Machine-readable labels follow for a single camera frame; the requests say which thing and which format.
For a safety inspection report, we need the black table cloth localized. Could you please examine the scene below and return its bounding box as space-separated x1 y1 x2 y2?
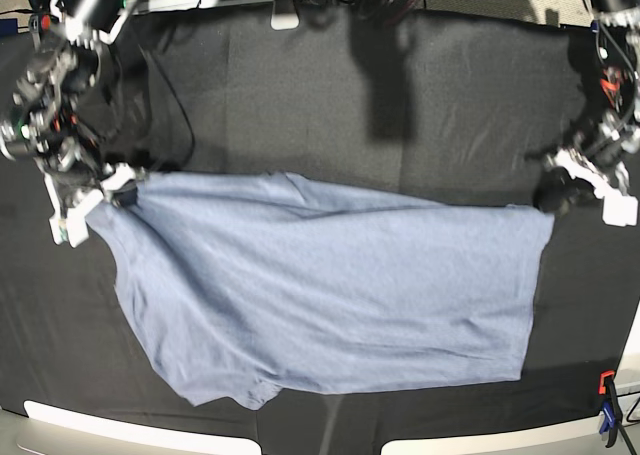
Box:
1 8 639 454

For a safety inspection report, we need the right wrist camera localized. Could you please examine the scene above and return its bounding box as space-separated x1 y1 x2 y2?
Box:
49 190 103 248

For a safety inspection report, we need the white camera stand base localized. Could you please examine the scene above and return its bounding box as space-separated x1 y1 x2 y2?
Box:
270 0 300 31

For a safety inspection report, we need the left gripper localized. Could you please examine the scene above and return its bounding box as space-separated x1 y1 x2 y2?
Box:
533 148 630 214

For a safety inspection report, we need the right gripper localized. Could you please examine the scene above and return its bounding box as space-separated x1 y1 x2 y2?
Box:
42 161 148 208

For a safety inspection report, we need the orange blue clamp near right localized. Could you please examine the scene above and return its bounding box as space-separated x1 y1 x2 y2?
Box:
598 370 622 449

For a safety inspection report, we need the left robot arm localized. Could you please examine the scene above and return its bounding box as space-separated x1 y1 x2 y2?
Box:
533 0 639 227

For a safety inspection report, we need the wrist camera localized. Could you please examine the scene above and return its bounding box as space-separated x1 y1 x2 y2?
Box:
602 193 638 227
49 190 103 248

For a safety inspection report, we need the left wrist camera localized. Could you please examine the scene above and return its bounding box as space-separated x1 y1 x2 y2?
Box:
602 193 638 227

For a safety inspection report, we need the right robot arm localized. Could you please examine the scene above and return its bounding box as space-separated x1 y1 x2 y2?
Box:
1 0 143 213

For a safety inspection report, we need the light blue t-shirt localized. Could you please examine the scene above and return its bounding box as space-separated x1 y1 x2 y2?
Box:
87 173 554 410

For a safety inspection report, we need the orange black clamp far left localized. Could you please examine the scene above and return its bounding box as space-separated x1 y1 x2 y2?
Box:
28 14 51 47

